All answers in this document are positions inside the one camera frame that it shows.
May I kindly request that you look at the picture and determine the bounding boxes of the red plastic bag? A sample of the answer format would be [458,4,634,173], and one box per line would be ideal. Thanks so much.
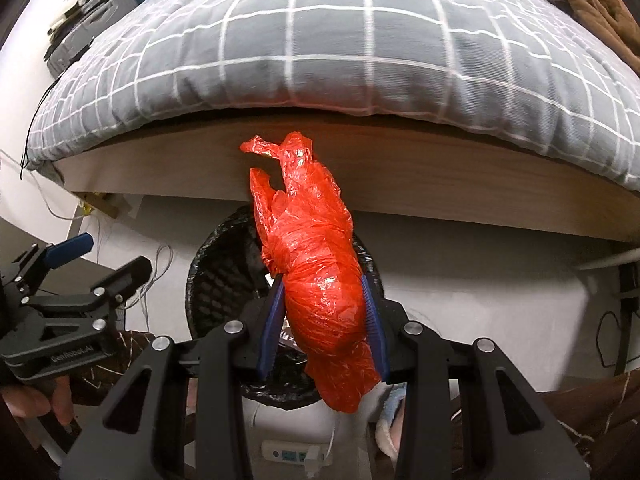
[240,131,380,414]

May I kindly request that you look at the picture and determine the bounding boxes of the black lined trash bin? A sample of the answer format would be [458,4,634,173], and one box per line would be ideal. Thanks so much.
[186,206,381,413]

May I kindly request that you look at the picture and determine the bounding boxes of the person's left hand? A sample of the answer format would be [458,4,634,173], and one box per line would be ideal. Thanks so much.
[1,376,74,426]

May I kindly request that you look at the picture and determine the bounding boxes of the light blue slipper right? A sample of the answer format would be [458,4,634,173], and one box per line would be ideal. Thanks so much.
[374,384,407,464]

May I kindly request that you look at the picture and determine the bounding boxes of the white power strip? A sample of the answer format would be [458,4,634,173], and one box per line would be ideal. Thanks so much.
[260,440,333,467]

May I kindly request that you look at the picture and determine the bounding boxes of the grey suitcase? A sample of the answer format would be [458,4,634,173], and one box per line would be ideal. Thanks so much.
[47,0,138,78]

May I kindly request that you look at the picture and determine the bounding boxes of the grey checked bed sheet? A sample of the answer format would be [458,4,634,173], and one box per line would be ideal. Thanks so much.
[23,0,639,191]

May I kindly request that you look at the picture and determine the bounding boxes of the brown fleece jacket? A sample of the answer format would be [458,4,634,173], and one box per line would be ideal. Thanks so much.
[550,0,639,74]

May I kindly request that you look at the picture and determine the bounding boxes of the wooden bed frame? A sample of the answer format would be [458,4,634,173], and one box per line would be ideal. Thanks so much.
[55,108,639,243]

